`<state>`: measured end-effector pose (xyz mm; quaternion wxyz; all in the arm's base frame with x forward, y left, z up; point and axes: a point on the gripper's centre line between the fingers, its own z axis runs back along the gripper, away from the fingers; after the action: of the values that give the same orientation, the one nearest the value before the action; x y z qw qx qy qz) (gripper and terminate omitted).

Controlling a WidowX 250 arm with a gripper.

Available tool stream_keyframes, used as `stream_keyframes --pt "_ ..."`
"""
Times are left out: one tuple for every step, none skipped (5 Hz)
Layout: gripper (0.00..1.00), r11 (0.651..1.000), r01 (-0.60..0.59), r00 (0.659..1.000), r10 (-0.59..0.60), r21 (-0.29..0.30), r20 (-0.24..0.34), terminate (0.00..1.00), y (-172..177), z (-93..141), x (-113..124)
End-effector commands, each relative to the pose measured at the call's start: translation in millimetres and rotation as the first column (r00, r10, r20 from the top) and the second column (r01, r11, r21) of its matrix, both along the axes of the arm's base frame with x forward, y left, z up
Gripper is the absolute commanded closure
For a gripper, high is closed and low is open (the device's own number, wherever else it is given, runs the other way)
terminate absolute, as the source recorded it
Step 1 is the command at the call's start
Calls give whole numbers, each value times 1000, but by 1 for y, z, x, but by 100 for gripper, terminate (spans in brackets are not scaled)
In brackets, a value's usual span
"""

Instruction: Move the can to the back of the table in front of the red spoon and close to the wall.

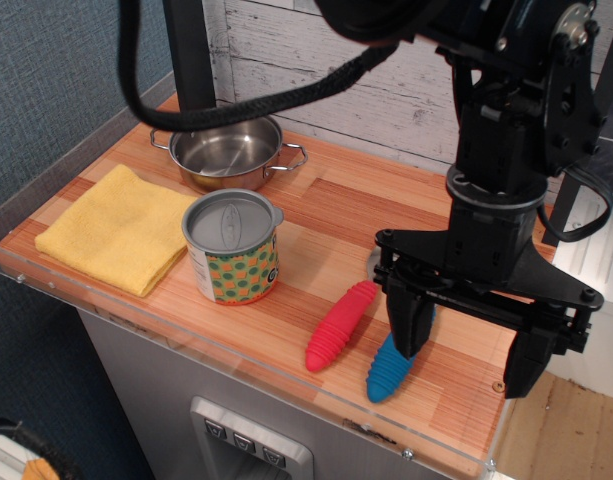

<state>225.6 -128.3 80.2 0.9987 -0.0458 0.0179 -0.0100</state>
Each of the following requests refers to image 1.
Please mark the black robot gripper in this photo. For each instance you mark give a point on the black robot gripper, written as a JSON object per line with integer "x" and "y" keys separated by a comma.
{"x": 485, "y": 265}

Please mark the fork with blue handle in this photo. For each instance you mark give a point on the fork with blue handle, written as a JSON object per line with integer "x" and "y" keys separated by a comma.
{"x": 387, "y": 372}

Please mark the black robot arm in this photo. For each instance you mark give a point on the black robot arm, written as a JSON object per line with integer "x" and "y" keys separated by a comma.
{"x": 527, "y": 112}

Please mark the left black vertical post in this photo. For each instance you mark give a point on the left black vertical post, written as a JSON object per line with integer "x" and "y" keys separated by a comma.
{"x": 190, "y": 54}

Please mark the toy can with dotted label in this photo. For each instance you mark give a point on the toy can with dotted label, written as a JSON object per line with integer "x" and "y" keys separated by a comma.
{"x": 231, "y": 237}

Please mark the silver dispenser button panel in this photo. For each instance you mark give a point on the silver dispenser button panel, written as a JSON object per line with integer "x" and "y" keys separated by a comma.
{"x": 235, "y": 447}

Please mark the white toy appliance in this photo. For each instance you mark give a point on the white toy appliance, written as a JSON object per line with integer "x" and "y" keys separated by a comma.
{"x": 590, "y": 261}

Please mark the spoon with red handle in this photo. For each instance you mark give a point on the spoon with red handle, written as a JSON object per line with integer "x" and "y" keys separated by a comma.
{"x": 334, "y": 331}

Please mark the yellow folded cloth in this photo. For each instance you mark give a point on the yellow folded cloth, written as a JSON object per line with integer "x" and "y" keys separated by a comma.
{"x": 124, "y": 231}

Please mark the clear acrylic guard rail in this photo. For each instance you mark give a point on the clear acrylic guard rail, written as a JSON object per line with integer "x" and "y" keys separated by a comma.
{"x": 445, "y": 415}

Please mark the stainless steel toy pot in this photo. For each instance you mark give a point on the stainless steel toy pot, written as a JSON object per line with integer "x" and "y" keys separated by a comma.
{"x": 243, "y": 155}

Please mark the orange object bottom left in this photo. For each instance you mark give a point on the orange object bottom left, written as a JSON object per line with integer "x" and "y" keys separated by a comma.
{"x": 39, "y": 469}

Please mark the silver toy cabinet front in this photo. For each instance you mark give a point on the silver toy cabinet front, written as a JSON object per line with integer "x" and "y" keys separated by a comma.
{"x": 156, "y": 384}

